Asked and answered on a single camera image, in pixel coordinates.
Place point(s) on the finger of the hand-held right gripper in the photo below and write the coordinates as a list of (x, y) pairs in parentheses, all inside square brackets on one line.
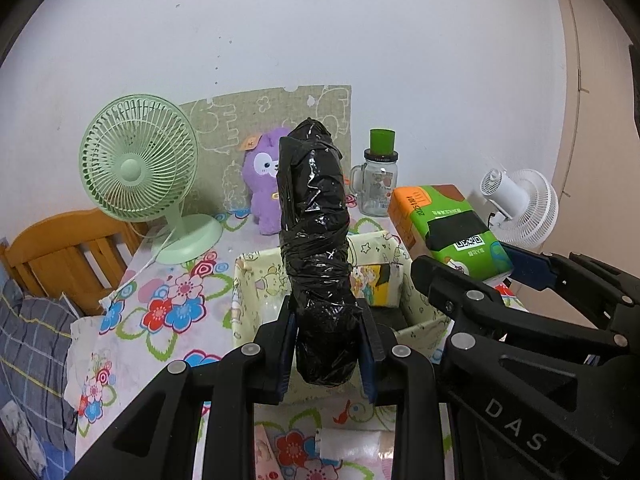
[(530, 265), (460, 290)]

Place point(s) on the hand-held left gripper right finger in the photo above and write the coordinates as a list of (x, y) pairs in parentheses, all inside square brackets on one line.
[(367, 365)]

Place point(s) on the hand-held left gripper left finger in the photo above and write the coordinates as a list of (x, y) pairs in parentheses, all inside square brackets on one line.
[(286, 350)]

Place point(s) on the green orange tissue pack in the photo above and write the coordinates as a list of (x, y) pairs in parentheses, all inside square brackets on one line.
[(450, 230)]

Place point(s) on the yellow printed storage box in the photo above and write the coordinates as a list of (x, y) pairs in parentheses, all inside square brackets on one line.
[(255, 280)]

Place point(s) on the black plastic bundle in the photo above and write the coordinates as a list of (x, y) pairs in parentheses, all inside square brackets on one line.
[(315, 210)]

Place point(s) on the white clip fan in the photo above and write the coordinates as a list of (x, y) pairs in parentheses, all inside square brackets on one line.
[(530, 210)]

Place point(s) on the yellow printed packet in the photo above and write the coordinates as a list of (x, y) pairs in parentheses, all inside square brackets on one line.
[(375, 285)]

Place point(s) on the white plastic packet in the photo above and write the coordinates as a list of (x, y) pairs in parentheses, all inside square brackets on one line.
[(350, 445)]

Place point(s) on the floral tablecloth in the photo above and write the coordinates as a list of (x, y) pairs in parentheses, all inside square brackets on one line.
[(200, 320)]

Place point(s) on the pink printed packet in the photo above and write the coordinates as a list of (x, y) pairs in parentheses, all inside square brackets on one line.
[(265, 452)]

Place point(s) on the glass mug jar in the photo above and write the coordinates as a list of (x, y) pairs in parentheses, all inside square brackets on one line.
[(375, 190)]

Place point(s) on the purple plush toy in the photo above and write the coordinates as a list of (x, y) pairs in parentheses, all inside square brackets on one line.
[(265, 205)]

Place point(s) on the green plastic cup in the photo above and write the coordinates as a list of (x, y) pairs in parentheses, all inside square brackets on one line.
[(382, 141)]

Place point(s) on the green desk fan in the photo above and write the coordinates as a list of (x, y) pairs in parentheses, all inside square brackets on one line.
[(132, 170)]

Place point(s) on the blue plaid blanket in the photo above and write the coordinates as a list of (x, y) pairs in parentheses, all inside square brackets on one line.
[(30, 350)]

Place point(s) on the wooden headboard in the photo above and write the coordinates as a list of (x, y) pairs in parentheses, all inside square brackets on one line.
[(45, 245)]

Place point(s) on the blue printed bed sheet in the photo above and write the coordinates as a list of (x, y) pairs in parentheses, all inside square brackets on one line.
[(20, 425)]

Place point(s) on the beige door frame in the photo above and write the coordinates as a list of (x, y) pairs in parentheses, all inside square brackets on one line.
[(600, 110)]

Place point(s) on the beige printed wall cloth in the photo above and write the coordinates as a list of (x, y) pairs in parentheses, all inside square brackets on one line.
[(220, 125)]

